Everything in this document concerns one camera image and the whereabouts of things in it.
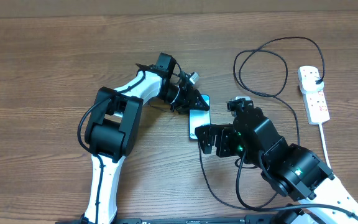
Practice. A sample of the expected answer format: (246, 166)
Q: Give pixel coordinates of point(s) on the Galaxy smartphone with blue screen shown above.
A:
(197, 118)

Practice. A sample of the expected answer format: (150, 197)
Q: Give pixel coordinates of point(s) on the white power strip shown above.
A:
(315, 103)

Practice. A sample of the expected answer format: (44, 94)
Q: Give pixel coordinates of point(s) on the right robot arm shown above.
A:
(291, 170)

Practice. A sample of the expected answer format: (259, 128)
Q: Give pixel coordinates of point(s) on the white charger plug adapter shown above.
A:
(309, 85)

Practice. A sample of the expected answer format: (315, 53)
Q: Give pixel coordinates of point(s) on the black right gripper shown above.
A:
(225, 137)

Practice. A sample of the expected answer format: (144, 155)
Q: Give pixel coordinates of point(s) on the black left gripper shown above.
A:
(186, 99)

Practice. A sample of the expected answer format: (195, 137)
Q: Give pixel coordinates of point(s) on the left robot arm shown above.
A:
(109, 128)

